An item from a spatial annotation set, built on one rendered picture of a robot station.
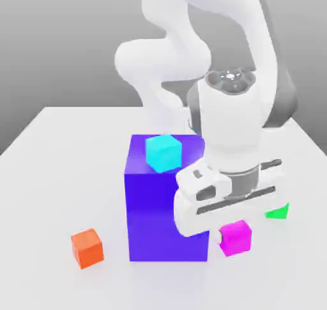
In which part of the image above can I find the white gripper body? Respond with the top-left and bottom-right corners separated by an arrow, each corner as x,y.
173,171 -> 290,238

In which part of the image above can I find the small magenta cube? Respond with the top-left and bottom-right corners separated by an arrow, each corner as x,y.
219,219 -> 253,258

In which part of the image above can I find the small green cube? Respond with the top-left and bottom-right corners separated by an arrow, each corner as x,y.
264,202 -> 290,221

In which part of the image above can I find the small cyan cube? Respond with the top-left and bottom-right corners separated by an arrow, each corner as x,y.
145,134 -> 183,174

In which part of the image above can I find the small orange cube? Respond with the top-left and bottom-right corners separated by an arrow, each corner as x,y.
70,228 -> 105,270

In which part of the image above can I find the large blue box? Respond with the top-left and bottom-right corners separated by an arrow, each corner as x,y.
124,134 -> 209,263

